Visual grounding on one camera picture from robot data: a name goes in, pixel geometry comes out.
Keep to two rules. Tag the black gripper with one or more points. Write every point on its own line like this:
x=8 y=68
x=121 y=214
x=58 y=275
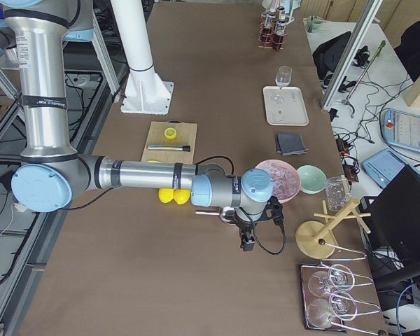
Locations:
x=243 y=226

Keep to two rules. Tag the copper wire bottle basket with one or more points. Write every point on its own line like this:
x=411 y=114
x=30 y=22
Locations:
x=268 y=45

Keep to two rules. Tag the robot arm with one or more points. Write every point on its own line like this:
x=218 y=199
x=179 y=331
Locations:
x=52 y=172

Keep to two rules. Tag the tea bottle white cap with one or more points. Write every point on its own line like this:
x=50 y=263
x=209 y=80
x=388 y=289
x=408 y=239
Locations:
x=280 y=28
x=269 y=25

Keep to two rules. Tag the steel ice scoop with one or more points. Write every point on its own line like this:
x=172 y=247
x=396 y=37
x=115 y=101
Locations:
x=226 y=214

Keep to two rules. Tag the pink bowl of ice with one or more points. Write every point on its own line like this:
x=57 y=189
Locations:
x=286 y=181

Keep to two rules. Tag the wooden cup tree stand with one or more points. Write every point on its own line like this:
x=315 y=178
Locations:
x=316 y=239

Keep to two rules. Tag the yellow lemon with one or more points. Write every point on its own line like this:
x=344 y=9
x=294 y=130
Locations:
x=182 y=196
x=165 y=195

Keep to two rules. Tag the green bowl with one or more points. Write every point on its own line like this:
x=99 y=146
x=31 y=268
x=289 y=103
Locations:
x=312 y=179

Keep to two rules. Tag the folded grey cloth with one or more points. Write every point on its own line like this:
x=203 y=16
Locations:
x=290 y=144

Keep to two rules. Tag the glass mug on stand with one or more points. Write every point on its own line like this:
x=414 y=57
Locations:
x=337 y=192

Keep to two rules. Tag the steel muddler black tip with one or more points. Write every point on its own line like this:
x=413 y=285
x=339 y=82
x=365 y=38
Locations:
x=157 y=147

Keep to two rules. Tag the black glass rack tray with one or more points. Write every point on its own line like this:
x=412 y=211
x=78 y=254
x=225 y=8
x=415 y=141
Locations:
x=306 y=270

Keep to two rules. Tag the hanging wine glass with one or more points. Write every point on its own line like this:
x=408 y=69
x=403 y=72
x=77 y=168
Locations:
x=335 y=312
x=328 y=279

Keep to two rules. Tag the half lemon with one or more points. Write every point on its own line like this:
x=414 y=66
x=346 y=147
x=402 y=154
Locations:
x=170 y=133

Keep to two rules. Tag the cream rabbit serving tray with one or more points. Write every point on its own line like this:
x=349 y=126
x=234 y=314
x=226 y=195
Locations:
x=285 y=106

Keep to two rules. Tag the bamboo cutting board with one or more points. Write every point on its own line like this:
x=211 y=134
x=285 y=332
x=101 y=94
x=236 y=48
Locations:
x=170 y=142

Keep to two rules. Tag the blue teach pendant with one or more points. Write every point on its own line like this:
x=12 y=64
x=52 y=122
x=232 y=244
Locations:
x=401 y=129
x=384 y=166

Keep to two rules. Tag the black monitor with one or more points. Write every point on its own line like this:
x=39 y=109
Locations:
x=395 y=213

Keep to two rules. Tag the clear wine glass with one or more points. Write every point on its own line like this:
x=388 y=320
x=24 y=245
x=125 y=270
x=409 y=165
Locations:
x=282 y=79

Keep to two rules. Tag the black bag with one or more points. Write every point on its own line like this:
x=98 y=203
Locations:
x=327 y=56

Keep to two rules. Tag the white cup rack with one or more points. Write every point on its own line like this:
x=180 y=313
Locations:
x=287 y=5

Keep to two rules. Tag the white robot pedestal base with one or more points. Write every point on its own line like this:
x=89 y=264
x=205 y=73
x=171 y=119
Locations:
x=145 y=91

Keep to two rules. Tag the aluminium frame post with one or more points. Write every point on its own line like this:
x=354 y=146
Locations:
x=357 y=36

